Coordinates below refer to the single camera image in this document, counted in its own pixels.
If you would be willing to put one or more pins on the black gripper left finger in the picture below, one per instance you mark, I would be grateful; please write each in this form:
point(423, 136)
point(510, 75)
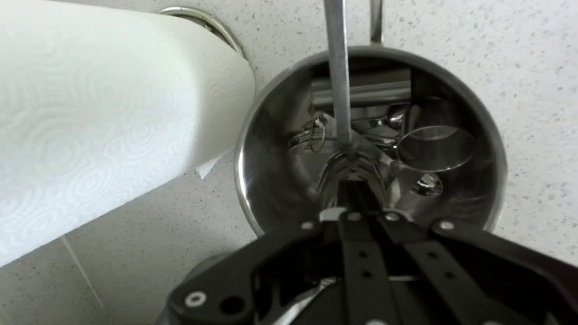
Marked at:
point(282, 283)

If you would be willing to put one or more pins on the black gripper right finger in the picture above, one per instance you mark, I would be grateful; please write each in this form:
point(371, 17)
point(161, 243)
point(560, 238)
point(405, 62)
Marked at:
point(470, 277)

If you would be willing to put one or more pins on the white paper towel roll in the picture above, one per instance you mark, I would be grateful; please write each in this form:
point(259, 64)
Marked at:
point(96, 120)

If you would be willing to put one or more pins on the silver serving spoon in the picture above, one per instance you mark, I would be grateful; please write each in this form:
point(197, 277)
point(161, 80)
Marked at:
point(338, 73)

